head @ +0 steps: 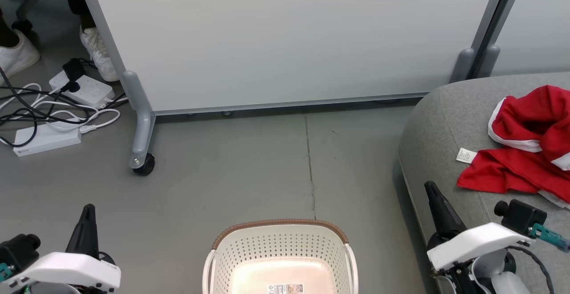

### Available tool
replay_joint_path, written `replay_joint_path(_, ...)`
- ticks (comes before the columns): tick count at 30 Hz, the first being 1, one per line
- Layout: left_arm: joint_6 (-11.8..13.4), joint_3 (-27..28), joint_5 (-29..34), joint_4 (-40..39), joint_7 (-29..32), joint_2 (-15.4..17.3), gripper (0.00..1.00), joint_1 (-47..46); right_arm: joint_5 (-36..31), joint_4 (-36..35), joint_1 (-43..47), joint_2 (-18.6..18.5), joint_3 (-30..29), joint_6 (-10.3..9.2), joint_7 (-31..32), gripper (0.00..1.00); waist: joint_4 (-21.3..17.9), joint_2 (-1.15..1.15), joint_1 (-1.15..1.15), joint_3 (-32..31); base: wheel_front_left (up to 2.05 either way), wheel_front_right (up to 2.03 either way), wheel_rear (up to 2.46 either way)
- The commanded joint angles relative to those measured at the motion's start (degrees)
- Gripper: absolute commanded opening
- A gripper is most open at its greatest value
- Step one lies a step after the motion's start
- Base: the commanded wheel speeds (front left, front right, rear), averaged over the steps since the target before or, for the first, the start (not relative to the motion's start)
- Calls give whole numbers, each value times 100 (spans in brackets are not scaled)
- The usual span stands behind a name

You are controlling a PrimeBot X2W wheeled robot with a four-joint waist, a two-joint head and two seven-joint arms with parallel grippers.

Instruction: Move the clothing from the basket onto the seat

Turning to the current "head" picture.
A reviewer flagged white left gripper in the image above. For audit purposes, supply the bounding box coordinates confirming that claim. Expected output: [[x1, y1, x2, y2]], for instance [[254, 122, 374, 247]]
[[0, 204, 122, 294]]

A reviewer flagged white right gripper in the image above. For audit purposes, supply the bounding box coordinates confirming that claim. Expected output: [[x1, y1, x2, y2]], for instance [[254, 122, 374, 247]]
[[424, 181, 533, 272]]

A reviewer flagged red white-trimmed sports jersey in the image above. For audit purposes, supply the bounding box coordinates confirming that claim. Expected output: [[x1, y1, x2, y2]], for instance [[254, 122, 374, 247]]
[[456, 85, 570, 210]]

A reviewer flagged white perforated basket brown rim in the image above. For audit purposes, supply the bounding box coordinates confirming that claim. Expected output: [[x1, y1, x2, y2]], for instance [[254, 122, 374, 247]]
[[202, 219, 359, 294]]

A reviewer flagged grey fabric sofa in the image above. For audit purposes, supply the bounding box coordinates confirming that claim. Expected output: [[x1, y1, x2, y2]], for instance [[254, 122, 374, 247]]
[[398, 72, 570, 294]]

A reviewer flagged black caster wheel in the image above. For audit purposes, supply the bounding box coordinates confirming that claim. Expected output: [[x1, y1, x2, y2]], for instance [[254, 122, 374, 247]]
[[133, 153, 156, 177]]

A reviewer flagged white flat power adapter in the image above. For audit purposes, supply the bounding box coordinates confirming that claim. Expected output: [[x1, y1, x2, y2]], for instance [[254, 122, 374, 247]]
[[13, 122, 82, 157]]

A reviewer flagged grey partition foot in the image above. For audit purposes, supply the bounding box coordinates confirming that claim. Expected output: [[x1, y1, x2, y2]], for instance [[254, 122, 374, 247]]
[[121, 70, 157, 170]]

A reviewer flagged white power strip black adapter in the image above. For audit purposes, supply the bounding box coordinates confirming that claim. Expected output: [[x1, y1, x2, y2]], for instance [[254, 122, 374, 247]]
[[49, 70, 115, 108]]

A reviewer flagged black plug adapter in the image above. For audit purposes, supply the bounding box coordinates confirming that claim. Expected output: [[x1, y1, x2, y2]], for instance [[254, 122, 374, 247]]
[[62, 58, 86, 93]]

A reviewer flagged white sneaker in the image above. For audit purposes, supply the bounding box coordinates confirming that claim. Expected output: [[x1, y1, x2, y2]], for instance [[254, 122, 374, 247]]
[[80, 26, 120, 82], [0, 29, 41, 86]]

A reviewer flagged teal right camera connector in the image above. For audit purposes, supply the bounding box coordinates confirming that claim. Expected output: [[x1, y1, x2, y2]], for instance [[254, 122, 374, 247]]
[[529, 223, 570, 253]]

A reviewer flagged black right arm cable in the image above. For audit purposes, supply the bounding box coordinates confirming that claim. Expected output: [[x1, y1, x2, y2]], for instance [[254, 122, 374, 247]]
[[507, 245, 557, 294]]

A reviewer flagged white floor cable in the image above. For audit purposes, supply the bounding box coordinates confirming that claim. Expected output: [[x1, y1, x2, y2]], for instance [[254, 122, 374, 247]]
[[0, 82, 121, 135]]

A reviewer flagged black floor cable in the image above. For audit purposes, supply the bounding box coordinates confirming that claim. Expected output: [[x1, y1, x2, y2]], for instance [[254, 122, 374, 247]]
[[0, 68, 130, 147]]

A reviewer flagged white partition panel grey frame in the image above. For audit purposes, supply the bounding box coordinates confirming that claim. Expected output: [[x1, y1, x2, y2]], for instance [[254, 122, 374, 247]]
[[73, 0, 513, 117], [478, 0, 570, 79]]

